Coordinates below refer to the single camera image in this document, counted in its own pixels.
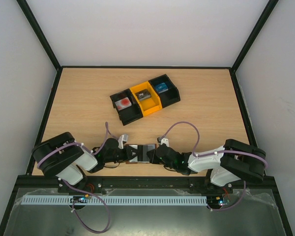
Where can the yellow middle bin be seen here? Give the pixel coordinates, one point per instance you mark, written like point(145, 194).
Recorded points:
point(150, 105)

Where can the black bin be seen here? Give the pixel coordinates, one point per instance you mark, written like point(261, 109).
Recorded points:
point(169, 97)
point(131, 113)

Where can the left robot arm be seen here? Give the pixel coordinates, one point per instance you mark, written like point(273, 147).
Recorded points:
point(68, 160)

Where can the blue card stack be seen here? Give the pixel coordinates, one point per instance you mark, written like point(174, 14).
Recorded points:
point(160, 88)

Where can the light blue cable duct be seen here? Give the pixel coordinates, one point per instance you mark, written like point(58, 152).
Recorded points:
point(115, 200)

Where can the right black bin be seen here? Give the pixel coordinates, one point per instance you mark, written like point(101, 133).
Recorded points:
point(169, 97)

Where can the red white card stack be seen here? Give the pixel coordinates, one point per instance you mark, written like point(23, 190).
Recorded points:
point(123, 103)

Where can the black front rail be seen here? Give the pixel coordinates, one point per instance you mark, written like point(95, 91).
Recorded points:
point(194, 185)

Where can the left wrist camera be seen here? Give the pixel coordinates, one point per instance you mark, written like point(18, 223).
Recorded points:
point(122, 140)

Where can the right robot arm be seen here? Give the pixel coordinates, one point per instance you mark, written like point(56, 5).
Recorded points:
point(228, 163)

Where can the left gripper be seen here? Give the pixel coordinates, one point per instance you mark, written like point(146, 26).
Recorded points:
point(127, 157)

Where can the left black bin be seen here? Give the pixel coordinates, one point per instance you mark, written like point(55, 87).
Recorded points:
point(131, 113)

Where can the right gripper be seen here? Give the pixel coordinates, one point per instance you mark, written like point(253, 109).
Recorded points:
point(158, 153)

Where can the metal sheet front panel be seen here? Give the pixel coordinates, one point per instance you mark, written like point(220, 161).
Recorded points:
point(249, 213)

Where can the brown leather card holder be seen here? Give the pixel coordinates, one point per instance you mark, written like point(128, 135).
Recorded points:
point(141, 158)

